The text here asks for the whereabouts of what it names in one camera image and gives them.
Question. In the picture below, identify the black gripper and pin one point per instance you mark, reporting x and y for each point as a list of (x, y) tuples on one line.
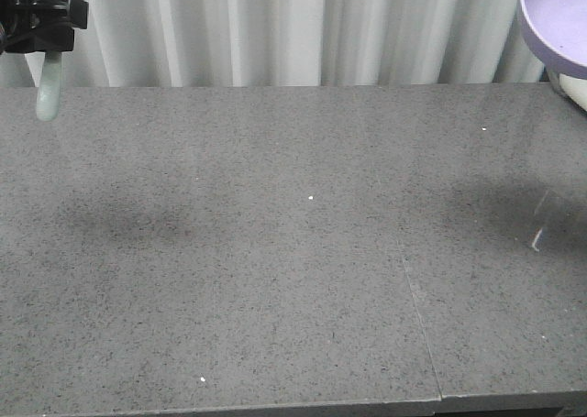
[(62, 16)]

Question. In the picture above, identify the white pleated curtain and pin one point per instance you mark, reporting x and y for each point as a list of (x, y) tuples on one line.
[(298, 43)]

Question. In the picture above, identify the mint green plastic spoon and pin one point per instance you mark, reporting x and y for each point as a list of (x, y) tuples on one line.
[(49, 91)]

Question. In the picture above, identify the white round object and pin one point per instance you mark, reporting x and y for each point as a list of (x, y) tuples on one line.
[(571, 88)]

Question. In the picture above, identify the purple plastic bowl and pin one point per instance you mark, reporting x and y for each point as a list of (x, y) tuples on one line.
[(555, 32)]

